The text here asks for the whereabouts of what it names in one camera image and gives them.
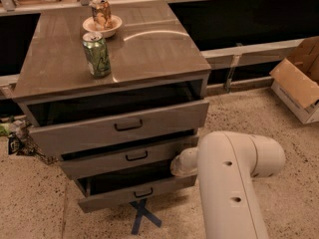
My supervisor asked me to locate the grey top drawer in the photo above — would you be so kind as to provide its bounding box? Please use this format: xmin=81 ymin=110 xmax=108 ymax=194
xmin=30 ymin=100 xmax=208 ymax=155

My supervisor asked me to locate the grey middle drawer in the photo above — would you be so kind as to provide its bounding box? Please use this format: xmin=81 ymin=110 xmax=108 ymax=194
xmin=61 ymin=133 xmax=198 ymax=180

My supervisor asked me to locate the grey drawer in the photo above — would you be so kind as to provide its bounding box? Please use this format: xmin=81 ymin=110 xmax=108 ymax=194
xmin=77 ymin=159 xmax=196 ymax=213
xmin=61 ymin=133 xmax=198 ymax=180
xmin=30 ymin=100 xmax=208 ymax=155

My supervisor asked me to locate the litter pile with wire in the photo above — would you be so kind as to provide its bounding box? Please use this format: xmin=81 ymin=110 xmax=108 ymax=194
xmin=0 ymin=117 xmax=58 ymax=165

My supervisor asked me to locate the brown crumpled soda can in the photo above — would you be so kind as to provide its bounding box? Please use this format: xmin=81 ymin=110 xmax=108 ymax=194
xmin=91 ymin=0 xmax=113 ymax=31

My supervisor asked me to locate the grey bottom drawer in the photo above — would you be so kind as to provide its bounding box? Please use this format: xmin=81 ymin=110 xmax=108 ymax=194
xmin=77 ymin=159 xmax=196 ymax=213

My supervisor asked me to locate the green soda can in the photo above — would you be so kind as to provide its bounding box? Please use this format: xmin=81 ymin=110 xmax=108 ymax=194
xmin=83 ymin=32 xmax=111 ymax=78

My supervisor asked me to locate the cardboard box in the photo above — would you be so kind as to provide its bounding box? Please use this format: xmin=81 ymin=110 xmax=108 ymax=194
xmin=270 ymin=36 xmax=319 ymax=124

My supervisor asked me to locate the grey drawer cabinet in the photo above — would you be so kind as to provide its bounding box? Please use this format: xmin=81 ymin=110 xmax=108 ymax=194
xmin=12 ymin=0 xmax=212 ymax=204

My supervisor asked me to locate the white bowl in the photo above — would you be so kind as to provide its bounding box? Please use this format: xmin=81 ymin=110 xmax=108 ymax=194
xmin=83 ymin=15 xmax=123 ymax=38

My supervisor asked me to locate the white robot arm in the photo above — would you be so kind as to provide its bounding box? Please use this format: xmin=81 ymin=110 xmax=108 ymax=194
xmin=170 ymin=131 xmax=285 ymax=239

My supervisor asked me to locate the blue tape cross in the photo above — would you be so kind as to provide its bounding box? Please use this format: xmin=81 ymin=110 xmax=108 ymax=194
xmin=129 ymin=197 xmax=163 ymax=236

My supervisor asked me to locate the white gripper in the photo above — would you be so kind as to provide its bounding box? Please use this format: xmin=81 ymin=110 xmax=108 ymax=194
xmin=170 ymin=154 xmax=197 ymax=177

